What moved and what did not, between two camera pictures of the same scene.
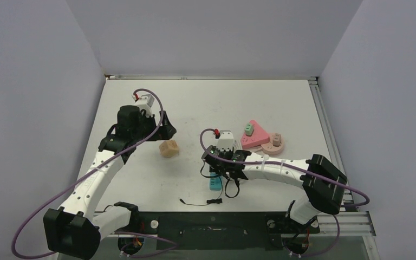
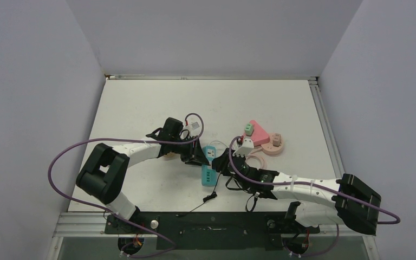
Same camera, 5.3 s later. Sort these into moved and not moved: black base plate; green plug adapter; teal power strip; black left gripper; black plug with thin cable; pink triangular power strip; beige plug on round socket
Moved: black plug with thin cable; black left gripper; teal power strip
Not moved: beige plug on round socket; green plug adapter; pink triangular power strip; black base plate
